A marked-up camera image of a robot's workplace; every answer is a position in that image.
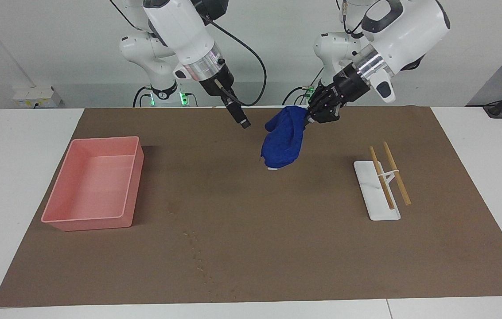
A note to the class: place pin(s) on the white towel rack wooden rods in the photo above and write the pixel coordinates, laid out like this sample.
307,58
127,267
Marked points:
377,204

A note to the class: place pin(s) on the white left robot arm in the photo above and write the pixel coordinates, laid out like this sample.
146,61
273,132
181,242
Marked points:
410,31

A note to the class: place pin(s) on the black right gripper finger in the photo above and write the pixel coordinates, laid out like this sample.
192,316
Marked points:
238,118
243,114

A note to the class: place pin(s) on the blue towel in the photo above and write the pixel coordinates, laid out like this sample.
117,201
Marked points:
284,141

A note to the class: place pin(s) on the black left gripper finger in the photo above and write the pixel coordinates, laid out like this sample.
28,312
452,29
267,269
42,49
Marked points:
324,95
328,113

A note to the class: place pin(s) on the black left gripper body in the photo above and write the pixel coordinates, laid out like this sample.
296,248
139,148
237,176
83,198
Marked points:
350,84

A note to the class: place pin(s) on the white wall socket box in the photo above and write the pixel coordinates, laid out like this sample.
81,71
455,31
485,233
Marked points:
33,96

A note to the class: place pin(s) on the pink plastic bin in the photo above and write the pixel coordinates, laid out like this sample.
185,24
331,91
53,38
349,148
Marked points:
95,186

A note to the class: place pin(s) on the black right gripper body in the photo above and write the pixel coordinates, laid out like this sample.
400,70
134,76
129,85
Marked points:
217,82

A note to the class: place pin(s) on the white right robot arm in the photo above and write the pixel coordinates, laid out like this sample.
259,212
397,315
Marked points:
184,31

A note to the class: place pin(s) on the brown table mat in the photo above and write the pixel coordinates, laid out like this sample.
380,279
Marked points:
250,221

